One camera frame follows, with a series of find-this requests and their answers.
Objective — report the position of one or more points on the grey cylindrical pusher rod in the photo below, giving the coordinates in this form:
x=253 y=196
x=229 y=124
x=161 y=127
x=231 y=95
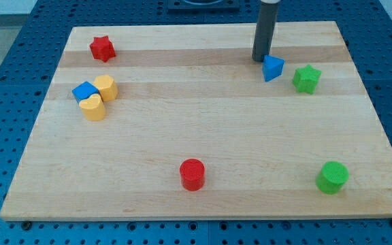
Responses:
x=264 y=31

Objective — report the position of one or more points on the blue triangle block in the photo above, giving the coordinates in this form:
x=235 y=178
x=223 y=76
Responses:
x=272 y=67

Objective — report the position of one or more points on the green star block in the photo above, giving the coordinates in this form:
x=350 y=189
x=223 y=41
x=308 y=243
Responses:
x=306 y=79

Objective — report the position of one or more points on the wooden board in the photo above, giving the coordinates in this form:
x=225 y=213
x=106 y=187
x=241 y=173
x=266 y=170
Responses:
x=194 y=92

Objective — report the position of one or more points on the red cylinder block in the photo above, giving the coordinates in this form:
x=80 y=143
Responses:
x=192 y=174

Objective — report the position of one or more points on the green cylinder block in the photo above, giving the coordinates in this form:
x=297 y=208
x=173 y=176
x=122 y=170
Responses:
x=332 y=177

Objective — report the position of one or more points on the red star block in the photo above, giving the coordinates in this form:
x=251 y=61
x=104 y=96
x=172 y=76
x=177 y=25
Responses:
x=102 y=48

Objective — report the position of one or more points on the yellow hexagon block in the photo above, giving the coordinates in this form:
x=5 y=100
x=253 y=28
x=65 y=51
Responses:
x=107 y=87

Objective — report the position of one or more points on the yellow heart block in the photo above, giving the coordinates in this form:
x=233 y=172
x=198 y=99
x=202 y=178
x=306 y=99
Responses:
x=93 y=108

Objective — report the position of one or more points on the blue cube block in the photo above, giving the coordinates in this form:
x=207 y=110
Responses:
x=84 y=91

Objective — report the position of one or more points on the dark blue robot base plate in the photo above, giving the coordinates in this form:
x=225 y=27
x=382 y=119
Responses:
x=176 y=6

